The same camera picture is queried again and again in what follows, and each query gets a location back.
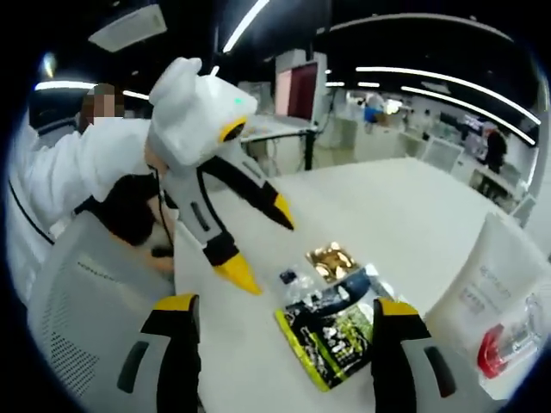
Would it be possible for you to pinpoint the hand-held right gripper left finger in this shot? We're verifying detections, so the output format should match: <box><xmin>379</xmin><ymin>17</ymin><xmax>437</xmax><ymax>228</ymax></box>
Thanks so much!
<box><xmin>115</xmin><ymin>293</ymin><xmax>202</xmax><ymax>413</ymax></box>

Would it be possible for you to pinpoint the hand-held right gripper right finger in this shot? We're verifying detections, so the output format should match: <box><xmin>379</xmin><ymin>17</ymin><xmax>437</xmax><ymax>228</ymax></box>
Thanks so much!
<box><xmin>370</xmin><ymin>297</ymin><xmax>487</xmax><ymax>413</ymax></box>

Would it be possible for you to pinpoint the red collar skincare bottle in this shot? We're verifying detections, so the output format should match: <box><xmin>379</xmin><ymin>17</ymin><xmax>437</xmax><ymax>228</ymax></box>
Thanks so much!
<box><xmin>475</xmin><ymin>292</ymin><xmax>546</xmax><ymax>382</ymax></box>

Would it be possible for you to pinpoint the white skincare tube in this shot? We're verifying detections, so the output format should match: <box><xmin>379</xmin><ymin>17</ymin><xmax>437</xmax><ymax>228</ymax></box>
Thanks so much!
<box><xmin>424</xmin><ymin>213</ymin><xmax>551</xmax><ymax>341</ymax></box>

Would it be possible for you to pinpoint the person's left hand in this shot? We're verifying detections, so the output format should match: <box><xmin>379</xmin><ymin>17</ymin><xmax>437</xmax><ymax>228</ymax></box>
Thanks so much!
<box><xmin>144</xmin><ymin>139</ymin><xmax>170</xmax><ymax>177</ymax></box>

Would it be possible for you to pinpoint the white desk with black legs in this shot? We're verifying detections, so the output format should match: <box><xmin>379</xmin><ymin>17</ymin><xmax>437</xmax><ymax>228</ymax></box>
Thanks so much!
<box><xmin>240</xmin><ymin>124</ymin><xmax>323</xmax><ymax>172</ymax></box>

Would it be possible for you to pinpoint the person's black garment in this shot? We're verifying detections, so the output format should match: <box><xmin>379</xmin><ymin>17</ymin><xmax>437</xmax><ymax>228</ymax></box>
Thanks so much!
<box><xmin>75</xmin><ymin>174</ymin><xmax>177</xmax><ymax>249</ymax></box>

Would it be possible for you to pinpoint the white mesh office chair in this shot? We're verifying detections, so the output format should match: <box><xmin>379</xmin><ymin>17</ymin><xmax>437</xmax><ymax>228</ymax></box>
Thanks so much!
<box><xmin>28</xmin><ymin>213</ymin><xmax>182</xmax><ymax>413</ymax></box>

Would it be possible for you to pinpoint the small clear sachet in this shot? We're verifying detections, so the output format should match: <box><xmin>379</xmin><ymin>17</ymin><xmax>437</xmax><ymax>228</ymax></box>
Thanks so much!
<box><xmin>277</xmin><ymin>268</ymin><xmax>319</xmax><ymax>302</ymax></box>

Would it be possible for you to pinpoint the ceiling light strip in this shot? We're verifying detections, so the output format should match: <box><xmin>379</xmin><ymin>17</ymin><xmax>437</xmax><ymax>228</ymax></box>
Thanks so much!
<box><xmin>356</xmin><ymin>66</ymin><xmax>542</xmax><ymax>126</ymax></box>
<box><xmin>223</xmin><ymin>0</ymin><xmax>270</xmax><ymax>52</ymax></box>
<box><xmin>401</xmin><ymin>85</ymin><xmax>537</xmax><ymax>145</ymax></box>

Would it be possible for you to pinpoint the red pink partition panel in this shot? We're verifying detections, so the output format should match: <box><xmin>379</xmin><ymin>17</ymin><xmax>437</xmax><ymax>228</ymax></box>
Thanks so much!
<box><xmin>275</xmin><ymin>62</ymin><xmax>320</xmax><ymax>120</ymax></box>

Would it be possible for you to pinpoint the ceiling air conditioner vent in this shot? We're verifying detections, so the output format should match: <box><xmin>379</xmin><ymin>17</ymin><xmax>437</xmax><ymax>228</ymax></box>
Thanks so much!
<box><xmin>88</xmin><ymin>3</ymin><xmax>168</xmax><ymax>52</ymax></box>

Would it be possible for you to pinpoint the gold foil packet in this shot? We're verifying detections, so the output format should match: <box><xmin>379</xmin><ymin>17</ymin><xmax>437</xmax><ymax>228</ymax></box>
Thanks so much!
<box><xmin>304</xmin><ymin>241</ymin><xmax>358</xmax><ymax>283</ymax></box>

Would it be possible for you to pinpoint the person's white jacket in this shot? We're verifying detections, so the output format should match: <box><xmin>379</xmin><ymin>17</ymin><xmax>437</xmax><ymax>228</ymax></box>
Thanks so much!
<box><xmin>4</xmin><ymin>124</ymin><xmax>57</xmax><ymax>302</ymax></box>

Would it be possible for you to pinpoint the white background office chair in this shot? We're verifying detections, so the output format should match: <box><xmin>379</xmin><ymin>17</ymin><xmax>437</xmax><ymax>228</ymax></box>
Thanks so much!
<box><xmin>424</xmin><ymin>137</ymin><xmax>464</xmax><ymax>173</ymax></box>
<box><xmin>511</xmin><ymin>193</ymin><xmax>537</xmax><ymax>227</ymax></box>

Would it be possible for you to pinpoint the white ceiling rail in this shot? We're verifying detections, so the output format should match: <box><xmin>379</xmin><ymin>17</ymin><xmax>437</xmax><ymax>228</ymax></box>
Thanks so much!
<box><xmin>318</xmin><ymin>12</ymin><xmax>513</xmax><ymax>42</ymax></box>

